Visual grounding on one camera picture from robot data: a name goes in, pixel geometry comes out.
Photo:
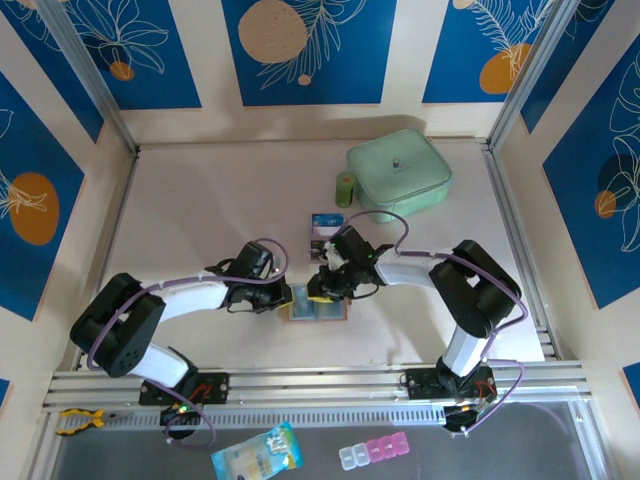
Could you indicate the pink white pill organizer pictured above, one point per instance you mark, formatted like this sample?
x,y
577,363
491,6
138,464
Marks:
x,y
375,450

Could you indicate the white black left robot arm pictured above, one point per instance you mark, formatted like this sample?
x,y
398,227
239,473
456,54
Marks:
x,y
190,300

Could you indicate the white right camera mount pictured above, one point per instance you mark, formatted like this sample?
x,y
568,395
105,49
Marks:
x,y
334,257

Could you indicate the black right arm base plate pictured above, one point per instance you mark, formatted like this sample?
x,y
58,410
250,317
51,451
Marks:
x,y
425,385

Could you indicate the dark credit card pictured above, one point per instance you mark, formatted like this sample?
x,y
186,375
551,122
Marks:
x,y
317,250

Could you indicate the pale pink card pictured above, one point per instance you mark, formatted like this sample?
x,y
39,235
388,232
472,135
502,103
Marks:
x,y
325,230

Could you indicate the mint green zip pouch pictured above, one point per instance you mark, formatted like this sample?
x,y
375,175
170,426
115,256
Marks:
x,y
400,160

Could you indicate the aluminium frame post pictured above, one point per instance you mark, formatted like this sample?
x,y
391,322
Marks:
x,y
90,75
530,65

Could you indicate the blue white snack packet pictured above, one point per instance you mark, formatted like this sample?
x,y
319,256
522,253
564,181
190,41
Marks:
x,y
260,450

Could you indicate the long aluminium mounting rail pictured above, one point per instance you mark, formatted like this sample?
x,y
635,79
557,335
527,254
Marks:
x,y
320,380

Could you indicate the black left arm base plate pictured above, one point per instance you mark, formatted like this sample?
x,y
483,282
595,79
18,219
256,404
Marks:
x,y
215,387

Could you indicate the aluminium side rail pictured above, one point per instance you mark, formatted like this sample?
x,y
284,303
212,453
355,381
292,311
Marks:
x,y
515,225
114,230

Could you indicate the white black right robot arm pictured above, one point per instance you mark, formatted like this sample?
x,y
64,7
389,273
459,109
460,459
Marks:
x,y
405,270

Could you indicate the tan leather card holder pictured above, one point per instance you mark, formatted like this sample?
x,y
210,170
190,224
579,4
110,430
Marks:
x,y
330,312

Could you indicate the small blue white card box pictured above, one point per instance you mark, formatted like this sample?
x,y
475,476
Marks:
x,y
327,219

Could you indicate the small green cylinder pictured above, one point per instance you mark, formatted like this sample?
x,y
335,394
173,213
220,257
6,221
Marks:
x,y
344,192

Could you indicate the clear plastic box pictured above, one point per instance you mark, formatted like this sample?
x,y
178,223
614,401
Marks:
x,y
305,220

